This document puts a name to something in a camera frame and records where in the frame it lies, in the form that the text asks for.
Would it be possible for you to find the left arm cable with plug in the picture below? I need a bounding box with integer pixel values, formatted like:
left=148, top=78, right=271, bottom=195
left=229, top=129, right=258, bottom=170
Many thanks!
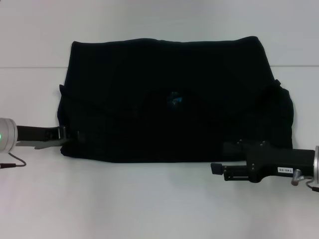
left=0, top=153, right=27, bottom=170

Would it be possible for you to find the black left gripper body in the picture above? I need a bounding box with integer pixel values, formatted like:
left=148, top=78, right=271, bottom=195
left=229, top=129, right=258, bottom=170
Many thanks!
left=15, top=125, right=68, bottom=150

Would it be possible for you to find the right arm cable with plug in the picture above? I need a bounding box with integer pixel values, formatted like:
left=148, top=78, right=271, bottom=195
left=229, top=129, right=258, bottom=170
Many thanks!
left=291, top=169, right=319, bottom=193

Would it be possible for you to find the arm cable with plug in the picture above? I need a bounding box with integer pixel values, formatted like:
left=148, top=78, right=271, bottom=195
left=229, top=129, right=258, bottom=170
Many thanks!
left=291, top=169, right=319, bottom=193
left=0, top=153, right=27, bottom=170

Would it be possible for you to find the black shirt with FREE print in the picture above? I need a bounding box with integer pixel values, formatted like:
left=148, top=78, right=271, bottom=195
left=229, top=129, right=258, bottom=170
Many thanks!
left=56, top=36, right=295, bottom=165

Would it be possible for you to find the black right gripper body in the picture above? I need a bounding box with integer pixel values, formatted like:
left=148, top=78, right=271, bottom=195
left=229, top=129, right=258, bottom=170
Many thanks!
left=245, top=140, right=316, bottom=184

